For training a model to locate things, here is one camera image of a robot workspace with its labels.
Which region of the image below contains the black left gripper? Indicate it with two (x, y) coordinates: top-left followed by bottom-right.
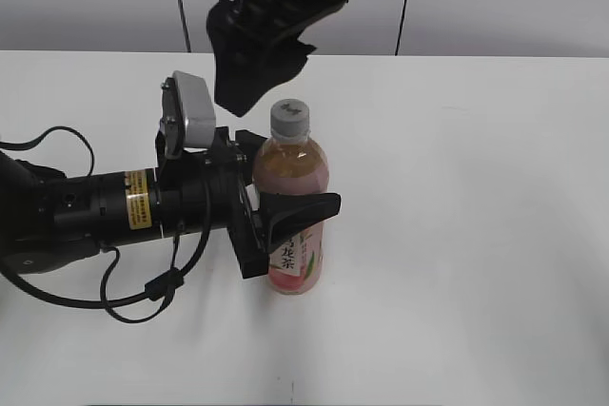
(155, 126), (341, 279)

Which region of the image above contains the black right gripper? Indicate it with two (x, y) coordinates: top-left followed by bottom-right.
(206, 0), (348, 117)

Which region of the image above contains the peach oolong tea bottle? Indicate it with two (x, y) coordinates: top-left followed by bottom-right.
(250, 133), (331, 296)

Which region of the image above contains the white bottle cap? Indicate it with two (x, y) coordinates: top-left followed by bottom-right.
(270, 99), (310, 144)

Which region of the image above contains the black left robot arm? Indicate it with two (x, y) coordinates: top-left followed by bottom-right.
(1, 127), (341, 279)

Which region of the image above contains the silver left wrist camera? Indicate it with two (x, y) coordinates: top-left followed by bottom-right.
(159, 70), (216, 160)

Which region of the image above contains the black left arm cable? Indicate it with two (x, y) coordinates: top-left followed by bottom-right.
(0, 126), (212, 325)

